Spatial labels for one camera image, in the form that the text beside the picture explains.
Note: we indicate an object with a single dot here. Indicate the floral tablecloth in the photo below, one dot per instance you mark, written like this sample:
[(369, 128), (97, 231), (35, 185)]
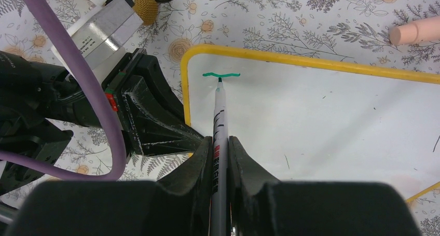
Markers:
[(348, 30)]

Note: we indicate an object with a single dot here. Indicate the yellow framed whiteboard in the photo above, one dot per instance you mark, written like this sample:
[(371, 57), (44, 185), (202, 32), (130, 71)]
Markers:
[(307, 119)]

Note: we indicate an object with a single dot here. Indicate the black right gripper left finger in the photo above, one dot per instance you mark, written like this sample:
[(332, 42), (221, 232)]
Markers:
[(177, 204)]

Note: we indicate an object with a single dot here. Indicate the green whiteboard marker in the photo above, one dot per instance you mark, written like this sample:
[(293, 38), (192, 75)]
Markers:
[(219, 206)]

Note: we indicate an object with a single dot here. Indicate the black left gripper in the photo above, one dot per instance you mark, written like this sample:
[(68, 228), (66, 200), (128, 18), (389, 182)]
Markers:
[(103, 100)]

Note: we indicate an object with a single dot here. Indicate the gold toy microphone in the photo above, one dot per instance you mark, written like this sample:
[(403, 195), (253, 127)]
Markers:
[(137, 4)]

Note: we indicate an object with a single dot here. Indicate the pink toy microphone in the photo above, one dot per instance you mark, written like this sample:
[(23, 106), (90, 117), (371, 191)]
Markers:
[(415, 32)]

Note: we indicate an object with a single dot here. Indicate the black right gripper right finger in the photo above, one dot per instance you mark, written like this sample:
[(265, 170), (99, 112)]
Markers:
[(265, 205)]

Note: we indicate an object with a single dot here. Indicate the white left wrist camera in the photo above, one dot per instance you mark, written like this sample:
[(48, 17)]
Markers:
[(100, 34)]

